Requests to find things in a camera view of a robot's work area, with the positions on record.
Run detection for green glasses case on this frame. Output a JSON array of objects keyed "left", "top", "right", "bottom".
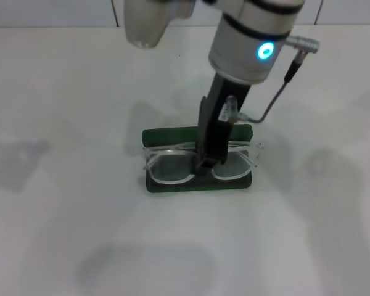
[{"left": 141, "top": 123, "right": 254, "bottom": 194}]

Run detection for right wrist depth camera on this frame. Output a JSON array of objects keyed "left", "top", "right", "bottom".
[{"left": 123, "top": 0, "right": 194, "bottom": 49}]

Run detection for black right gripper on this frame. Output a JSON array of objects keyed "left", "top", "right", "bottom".
[{"left": 193, "top": 72, "right": 253, "bottom": 179}]

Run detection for clear white glasses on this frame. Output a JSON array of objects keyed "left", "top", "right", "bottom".
[{"left": 141, "top": 141, "right": 265, "bottom": 186}]

